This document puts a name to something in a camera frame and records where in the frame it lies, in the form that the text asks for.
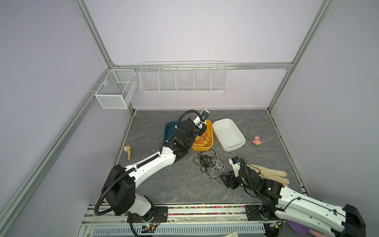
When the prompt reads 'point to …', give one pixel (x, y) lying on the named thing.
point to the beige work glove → (274, 176)
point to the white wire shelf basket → (186, 76)
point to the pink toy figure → (256, 141)
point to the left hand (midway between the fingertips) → (201, 116)
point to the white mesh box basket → (117, 89)
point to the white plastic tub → (228, 135)
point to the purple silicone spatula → (305, 231)
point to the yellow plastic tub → (199, 147)
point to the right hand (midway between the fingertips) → (225, 175)
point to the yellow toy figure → (128, 148)
